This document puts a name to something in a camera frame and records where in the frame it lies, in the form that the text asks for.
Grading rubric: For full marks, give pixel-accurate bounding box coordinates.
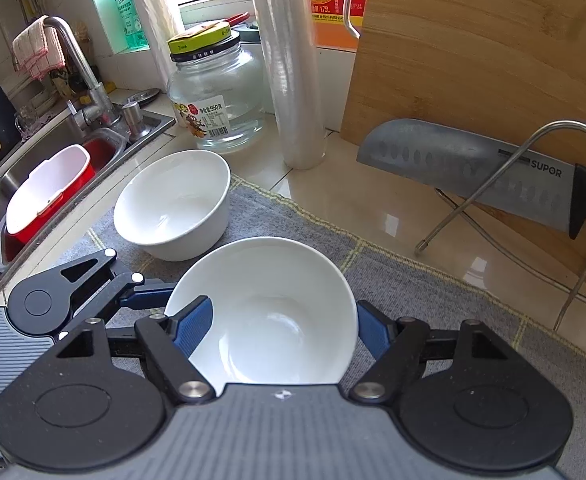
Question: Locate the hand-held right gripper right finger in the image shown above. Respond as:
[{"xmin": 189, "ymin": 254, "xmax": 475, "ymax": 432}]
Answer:
[{"xmin": 349, "ymin": 300, "xmax": 518, "ymax": 403}]

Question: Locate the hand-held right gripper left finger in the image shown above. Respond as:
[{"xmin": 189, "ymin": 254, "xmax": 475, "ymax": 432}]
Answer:
[{"xmin": 56, "ymin": 296, "xmax": 218, "ymax": 405}]

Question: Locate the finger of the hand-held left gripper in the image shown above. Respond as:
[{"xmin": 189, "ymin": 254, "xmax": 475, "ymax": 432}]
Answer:
[{"xmin": 60, "ymin": 248, "xmax": 176, "ymax": 328}]

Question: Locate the white pink flower bowl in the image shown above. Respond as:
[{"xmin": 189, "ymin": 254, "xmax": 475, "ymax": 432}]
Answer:
[
  {"xmin": 113, "ymin": 149, "xmax": 231, "ymax": 262},
  {"xmin": 164, "ymin": 236, "xmax": 360, "ymax": 386}
]

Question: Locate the grey blue checked towel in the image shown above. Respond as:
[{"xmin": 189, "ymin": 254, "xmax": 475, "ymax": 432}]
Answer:
[{"xmin": 87, "ymin": 174, "xmax": 586, "ymax": 411}]

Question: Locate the red plastic basin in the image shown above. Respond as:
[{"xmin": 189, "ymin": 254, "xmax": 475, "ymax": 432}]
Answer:
[{"xmin": 6, "ymin": 157, "xmax": 96, "ymax": 247}]

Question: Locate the white plastic basket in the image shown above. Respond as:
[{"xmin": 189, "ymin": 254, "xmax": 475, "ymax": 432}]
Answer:
[{"xmin": 6, "ymin": 144, "xmax": 91, "ymax": 233}]

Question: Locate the steel sink knob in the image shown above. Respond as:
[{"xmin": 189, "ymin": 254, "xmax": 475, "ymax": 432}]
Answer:
[{"xmin": 122, "ymin": 100, "xmax": 149, "ymax": 142}]

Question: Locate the steel sink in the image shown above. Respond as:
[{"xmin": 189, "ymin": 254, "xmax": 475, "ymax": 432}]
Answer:
[{"xmin": 0, "ymin": 102, "xmax": 176, "ymax": 306}]

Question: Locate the round steel strainer lid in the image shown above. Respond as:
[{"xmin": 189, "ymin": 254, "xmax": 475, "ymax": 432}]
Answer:
[{"xmin": 126, "ymin": 87, "xmax": 161, "ymax": 108}]

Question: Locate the glass jar yellow green lid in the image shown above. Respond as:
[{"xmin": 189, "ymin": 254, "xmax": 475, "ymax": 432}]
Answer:
[{"xmin": 167, "ymin": 19, "xmax": 268, "ymax": 155}]

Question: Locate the steel faucet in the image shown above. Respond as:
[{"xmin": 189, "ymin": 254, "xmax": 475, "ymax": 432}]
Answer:
[{"xmin": 43, "ymin": 16, "xmax": 121, "ymax": 133}]

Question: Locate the clear cling film roll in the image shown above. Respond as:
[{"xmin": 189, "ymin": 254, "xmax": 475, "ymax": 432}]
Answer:
[{"xmin": 245, "ymin": 0, "xmax": 326, "ymax": 171}]

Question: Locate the pink checked cloth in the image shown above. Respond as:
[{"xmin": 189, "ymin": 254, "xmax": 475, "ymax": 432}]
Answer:
[{"xmin": 12, "ymin": 17, "xmax": 66, "ymax": 83}]

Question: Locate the white plastic bag roll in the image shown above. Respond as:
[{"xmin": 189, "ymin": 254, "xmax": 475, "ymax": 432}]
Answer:
[{"xmin": 127, "ymin": 0, "xmax": 184, "ymax": 93}]

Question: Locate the green dish soap bottle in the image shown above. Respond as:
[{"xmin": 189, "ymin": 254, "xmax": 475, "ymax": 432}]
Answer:
[{"xmin": 110, "ymin": 0, "xmax": 150, "ymax": 52}]

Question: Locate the bamboo cutting board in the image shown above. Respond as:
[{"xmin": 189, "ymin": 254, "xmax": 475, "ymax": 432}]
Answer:
[{"xmin": 340, "ymin": 0, "xmax": 586, "ymax": 291}]

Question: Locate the orange cooking wine jug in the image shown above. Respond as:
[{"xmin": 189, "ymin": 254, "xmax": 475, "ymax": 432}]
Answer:
[{"xmin": 303, "ymin": 0, "xmax": 374, "ymax": 51}]

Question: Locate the black handled kitchen knife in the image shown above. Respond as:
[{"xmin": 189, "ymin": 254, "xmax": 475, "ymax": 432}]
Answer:
[{"xmin": 356, "ymin": 118, "xmax": 586, "ymax": 241}]

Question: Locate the steel wire rack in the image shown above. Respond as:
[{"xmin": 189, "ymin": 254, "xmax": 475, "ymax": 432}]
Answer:
[{"xmin": 414, "ymin": 120, "xmax": 586, "ymax": 332}]

